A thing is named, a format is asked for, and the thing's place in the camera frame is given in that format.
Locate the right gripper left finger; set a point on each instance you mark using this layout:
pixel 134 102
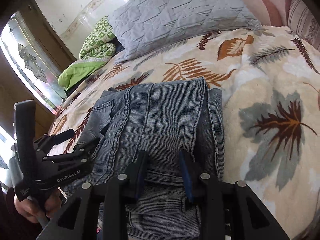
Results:
pixel 78 219

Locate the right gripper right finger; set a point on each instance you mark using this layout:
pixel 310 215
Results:
pixel 226 209

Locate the grey denim jeans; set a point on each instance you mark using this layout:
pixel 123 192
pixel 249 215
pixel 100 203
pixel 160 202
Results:
pixel 161 119

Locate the person's left hand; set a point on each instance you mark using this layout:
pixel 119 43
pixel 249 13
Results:
pixel 31 210

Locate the wooden stained-glass door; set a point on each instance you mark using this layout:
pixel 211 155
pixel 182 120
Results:
pixel 38 55

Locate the leaf-patterned fleece bed blanket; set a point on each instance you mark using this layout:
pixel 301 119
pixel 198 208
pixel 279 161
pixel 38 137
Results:
pixel 269 84

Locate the green patterned folded quilt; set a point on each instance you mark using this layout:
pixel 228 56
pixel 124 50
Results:
pixel 97 49

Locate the striped pillow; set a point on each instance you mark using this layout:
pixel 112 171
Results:
pixel 303 23

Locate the pink pillow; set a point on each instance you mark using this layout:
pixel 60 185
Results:
pixel 265 11

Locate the grey quilted pillow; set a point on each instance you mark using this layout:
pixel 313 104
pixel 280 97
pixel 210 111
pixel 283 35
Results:
pixel 142 26

